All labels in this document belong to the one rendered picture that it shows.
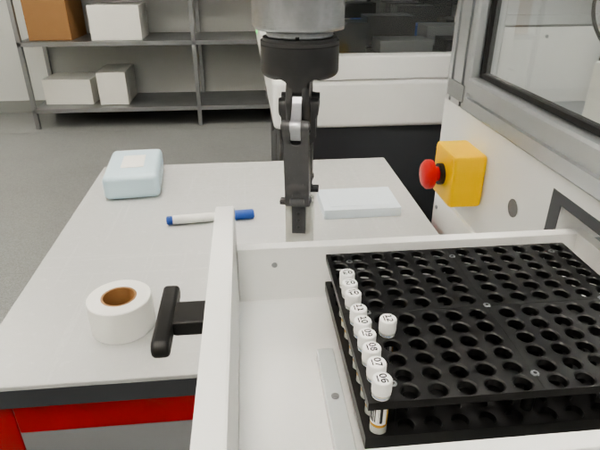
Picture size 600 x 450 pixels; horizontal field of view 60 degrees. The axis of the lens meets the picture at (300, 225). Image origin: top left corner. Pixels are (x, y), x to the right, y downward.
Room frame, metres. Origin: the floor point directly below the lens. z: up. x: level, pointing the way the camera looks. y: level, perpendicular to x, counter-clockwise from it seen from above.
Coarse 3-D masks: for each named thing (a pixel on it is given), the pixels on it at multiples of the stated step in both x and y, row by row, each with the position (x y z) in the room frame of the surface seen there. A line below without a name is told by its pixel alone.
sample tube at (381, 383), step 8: (376, 376) 0.24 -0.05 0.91; (384, 376) 0.24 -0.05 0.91; (376, 384) 0.23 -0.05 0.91; (384, 384) 0.23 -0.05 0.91; (392, 384) 0.23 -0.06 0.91; (376, 392) 0.23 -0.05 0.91; (384, 392) 0.23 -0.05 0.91; (384, 400) 0.23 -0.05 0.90; (376, 416) 0.23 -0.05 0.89; (384, 416) 0.23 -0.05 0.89; (376, 424) 0.23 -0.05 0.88; (384, 424) 0.23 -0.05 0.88; (376, 432) 0.23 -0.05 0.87; (384, 432) 0.23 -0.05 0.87
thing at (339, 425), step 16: (320, 352) 0.33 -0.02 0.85; (320, 368) 0.31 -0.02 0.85; (336, 368) 0.31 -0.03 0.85; (336, 384) 0.30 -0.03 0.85; (336, 400) 0.28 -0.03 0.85; (336, 416) 0.26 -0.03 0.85; (336, 432) 0.25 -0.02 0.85; (352, 432) 0.25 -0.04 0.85; (336, 448) 0.24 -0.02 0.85; (352, 448) 0.24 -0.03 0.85
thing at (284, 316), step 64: (256, 256) 0.42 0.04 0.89; (320, 256) 0.43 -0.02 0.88; (256, 320) 0.39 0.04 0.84; (320, 320) 0.39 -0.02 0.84; (256, 384) 0.31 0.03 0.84; (320, 384) 0.31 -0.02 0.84; (256, 448) 0.25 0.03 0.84; (320, 448) 0.25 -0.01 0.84; (384, 448) 0.20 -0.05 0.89; (448, 448) 0.20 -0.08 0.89; (512, 448) 0.20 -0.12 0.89; (576, 448) 0.20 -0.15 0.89
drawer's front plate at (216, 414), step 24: (216, 216) 0.42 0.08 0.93; (216, 240) 0.38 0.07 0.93; (216, 264) 0.34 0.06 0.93; (216, 288) 0.31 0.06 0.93; (216, 312) 0.28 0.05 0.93; (216, 336) 0.25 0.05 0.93; (216, 360) 0.23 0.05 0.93; (216, 384) 0.21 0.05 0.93; (216, 408) 0.20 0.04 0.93; (192, 432) 0.18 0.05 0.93; (216, 432) 0.18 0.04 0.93
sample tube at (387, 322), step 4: (380, 316) 0.30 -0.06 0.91; (384, 316) 0.30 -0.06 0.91; (388, 316) 0.30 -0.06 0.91; (392, 316) 0.30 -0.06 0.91; (380, 320) 0.29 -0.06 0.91; (384, 320) 0.29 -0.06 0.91; (388, 320) 0.29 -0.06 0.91; (392, 320) 0.29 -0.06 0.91; (396, 320) 0.29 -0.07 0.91; (380, 324) 0.29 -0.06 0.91; (384, 324) 0.29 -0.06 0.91; (388, 324) 0.29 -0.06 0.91; (392, 324) 0.29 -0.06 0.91; (380, 328) 0.29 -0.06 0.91; (384, 328) 0.29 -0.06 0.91; (388, 328) 0.29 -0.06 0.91; (392, 328) 0.29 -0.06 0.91; (380, 332) 0.30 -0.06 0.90; (384, 332) 0.29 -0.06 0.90; (388, 332) 0.29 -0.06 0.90; (392, 332) 0.29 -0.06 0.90; (384, 336) 0.29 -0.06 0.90; (388, 336) 0.29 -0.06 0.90; (392, 336) 0.29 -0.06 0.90; (388, 348) 0.29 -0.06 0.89; (392, 348) 0.29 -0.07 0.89
